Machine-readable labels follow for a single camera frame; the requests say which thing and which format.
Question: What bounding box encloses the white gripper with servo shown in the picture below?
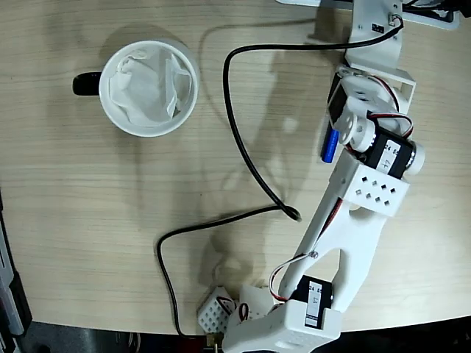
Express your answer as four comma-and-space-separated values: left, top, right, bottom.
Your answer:
326, 64, 402, 128

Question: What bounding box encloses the blue pen with metal clip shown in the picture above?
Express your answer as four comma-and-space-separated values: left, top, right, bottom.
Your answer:
322, 129, 340, 163

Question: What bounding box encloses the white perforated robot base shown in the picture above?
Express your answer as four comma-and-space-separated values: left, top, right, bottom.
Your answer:
196, 285, 236, 332

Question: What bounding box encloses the crumpled white tissue paper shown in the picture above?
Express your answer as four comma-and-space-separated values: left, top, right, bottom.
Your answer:
108, 49, 194, 128

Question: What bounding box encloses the red white servo wire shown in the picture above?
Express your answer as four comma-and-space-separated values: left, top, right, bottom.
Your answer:
366, 112, 416, 139
269, 252, 319, 304

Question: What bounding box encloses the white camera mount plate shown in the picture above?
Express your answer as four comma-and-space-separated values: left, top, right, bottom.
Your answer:
344, 0, 417, 113

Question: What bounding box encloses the white mug with black handle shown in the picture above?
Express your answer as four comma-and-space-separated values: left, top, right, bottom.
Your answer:
72, 39, 199, 138

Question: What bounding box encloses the red black base wire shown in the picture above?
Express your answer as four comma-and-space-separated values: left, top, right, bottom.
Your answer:
216, 296, 236, 315

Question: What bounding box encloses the black camera cable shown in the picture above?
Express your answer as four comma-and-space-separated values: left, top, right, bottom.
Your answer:
156, 14, 405, 341

